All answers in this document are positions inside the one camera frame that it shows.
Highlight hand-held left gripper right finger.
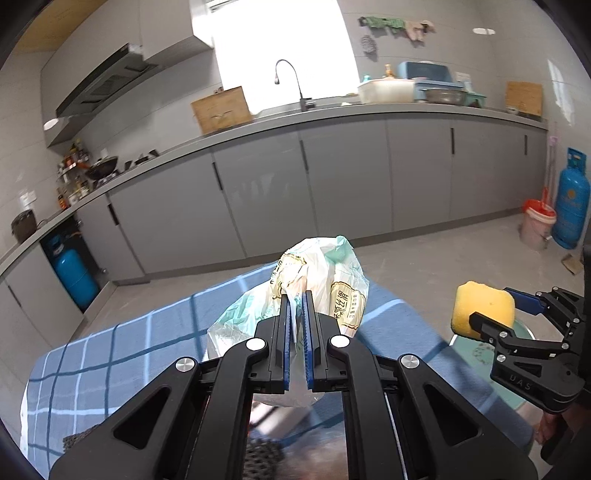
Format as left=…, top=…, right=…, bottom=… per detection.
left=302, top=291, right=539, bottom=480

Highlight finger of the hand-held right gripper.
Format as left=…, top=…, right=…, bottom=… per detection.
left=503, top=286, right=585, bottom=330
left=468, top=311, right=571, bottom=358

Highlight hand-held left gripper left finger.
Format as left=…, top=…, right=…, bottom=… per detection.
left=48, top=298, right=301, bottom=480

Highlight yellow sponge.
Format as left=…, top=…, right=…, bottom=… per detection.
left=451, top=280, right=515, bottom=340

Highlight pale green basin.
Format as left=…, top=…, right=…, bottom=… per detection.
left=450, top=318, right=536, bottom=411

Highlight white green printed plastic bag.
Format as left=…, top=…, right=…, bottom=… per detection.
left=207, top=235, right=370, bottom=409

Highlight person's right hand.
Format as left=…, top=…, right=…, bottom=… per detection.
left=534, top=408, right=564, bottom=446

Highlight bucket with red bag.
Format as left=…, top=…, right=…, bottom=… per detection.
left=519, top=199, right=557, bottom=251

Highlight blue gas cylinder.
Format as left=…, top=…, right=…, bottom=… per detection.
left=553, top=148, right=591, bottom=250
left=50, top=235, right=100, bottom=309

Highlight blue plaid tablecloth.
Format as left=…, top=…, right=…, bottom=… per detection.
left=21, top=263, right=536, bottom=480

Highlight grey kitchen cabinet counter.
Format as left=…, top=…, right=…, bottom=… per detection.
left=0, top=99, right=550, bottom=352

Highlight small wooden cutting board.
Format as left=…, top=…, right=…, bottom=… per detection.
left=505, top=82, right=543, bottom=117

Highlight teal dish drainer tray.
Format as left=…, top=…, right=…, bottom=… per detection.
left=413, top=85, right=488, bottom=109

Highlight steel mixing bowl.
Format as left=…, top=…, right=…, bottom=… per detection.
left=425, top=89, right=468, bottom=106

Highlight blue dish box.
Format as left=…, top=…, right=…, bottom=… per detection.
left=398, top=61, right=455, bottom=89

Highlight large wooden cutting board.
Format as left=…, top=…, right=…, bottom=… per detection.
left=191, top=86, right=254, bottom=136

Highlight white plastic tub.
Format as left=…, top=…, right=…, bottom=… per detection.
left=358, top=78, right=416, bottom=104

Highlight black gooseneck faucet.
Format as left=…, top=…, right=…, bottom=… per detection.
left=274, top=59, right=317, bottom=112

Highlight black wok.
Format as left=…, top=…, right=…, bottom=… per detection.
left=76, top=157, right=120, bottom=181

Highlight group of seasoning bottles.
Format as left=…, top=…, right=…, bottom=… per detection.
left=56, top=141, right=90, bottom=208

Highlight pink rubber gloves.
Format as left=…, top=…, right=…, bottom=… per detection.
left=402, top=18, right=437, bottom=43

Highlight dark round pot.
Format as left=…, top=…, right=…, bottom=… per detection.
left=11, top=210, right=38, bottom=244

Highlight bright window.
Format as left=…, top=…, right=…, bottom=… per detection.
left=215, top=0, right=361, bottom=112

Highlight green hanging cloth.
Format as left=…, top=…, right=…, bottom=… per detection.
left=359, top=15, right=409, bottom=33

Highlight grey range hood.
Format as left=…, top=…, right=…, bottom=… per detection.
left=55, top=44, right=160, bottom=118

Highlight pink handled mop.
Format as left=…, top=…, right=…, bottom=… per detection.
left=540, top=124, right=559, bottom=206

